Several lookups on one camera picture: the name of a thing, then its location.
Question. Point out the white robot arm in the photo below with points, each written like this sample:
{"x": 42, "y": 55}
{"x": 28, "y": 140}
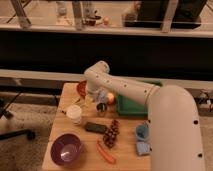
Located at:
{"x": 174, "y": 127}

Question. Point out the red bowl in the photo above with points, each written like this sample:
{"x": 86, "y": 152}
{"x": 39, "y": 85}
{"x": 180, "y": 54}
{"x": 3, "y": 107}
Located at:
{"x": 81, "y": 88}

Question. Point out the purple bowl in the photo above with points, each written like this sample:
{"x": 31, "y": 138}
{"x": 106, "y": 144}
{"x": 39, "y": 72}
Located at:
{"x": 66, "y": 150}

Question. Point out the orange peach fruit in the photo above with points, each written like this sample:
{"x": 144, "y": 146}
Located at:
{"x": 111, "y": 98}

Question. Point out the striped small cup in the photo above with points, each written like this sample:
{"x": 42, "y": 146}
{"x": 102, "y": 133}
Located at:
{"x": 101, "y": 108}

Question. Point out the green plastic tray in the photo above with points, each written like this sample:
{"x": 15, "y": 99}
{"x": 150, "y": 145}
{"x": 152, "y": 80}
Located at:
{"x": 128, "y": 106}

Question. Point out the white plastic cup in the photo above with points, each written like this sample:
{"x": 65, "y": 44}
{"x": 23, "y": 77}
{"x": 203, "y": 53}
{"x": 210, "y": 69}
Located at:
{"x": 74, "y": 112}

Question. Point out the black rectangular remote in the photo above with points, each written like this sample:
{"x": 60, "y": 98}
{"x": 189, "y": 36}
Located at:
{"x": 96, "y": 128}

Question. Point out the wooden spatula piece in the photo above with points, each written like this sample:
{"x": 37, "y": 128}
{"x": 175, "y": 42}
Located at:
{"x": 65, "y": 103}

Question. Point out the purple grape bunch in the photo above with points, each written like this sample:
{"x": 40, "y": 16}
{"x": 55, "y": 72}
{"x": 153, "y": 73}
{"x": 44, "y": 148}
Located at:
{"x": 110, "y": 135}

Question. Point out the blue plastic cup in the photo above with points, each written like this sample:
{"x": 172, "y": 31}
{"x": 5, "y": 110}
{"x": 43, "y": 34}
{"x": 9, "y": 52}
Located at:
{"x": 142, "y": 132}

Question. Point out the blue sponge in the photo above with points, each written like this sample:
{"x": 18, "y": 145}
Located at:
{"x": 142, "y": 148}

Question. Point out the orange carrot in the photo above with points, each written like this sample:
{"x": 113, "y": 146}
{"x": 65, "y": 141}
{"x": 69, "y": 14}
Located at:
{"x": 108, "y": 158}

